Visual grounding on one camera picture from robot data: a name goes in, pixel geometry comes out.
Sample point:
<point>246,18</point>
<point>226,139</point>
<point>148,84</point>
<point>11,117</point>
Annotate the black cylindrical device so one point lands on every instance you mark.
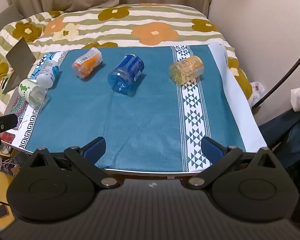
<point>3,122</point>

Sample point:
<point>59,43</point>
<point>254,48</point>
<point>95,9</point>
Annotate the orange print clear cup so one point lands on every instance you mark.
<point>87,62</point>

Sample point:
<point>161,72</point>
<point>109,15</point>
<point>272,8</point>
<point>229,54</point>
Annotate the white cup with blue label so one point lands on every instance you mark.
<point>48,72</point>

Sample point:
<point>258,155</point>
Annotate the green print clear cup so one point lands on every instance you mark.
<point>30,91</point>

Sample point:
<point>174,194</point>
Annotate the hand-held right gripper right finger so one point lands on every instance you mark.
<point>212,150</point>

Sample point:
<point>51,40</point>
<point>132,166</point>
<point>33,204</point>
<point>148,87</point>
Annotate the flowered striped blanket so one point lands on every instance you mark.
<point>140,17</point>

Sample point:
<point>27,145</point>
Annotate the yellow print clear cup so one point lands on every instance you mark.
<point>187,68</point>

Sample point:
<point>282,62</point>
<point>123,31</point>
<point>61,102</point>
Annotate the grey sofa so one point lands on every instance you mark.
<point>2,21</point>

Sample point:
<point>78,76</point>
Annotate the blue transparent plastic cup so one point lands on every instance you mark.
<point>126,73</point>

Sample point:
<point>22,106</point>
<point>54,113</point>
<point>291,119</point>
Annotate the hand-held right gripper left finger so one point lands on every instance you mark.
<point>96,148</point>

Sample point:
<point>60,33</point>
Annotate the grey laptop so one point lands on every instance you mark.
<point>18,60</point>

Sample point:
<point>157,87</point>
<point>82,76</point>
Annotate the dark blue cloth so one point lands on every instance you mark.
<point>285,140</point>

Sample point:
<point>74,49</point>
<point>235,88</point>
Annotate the crumpled plastic bag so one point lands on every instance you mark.
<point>257,91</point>

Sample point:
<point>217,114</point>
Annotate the teal patterned cloth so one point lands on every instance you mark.
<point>145,120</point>

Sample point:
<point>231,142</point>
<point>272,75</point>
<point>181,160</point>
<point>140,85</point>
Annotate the cartoon printed cloth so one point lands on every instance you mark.
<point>20,127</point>

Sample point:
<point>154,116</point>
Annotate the small black square pad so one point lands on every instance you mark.
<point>2,210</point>

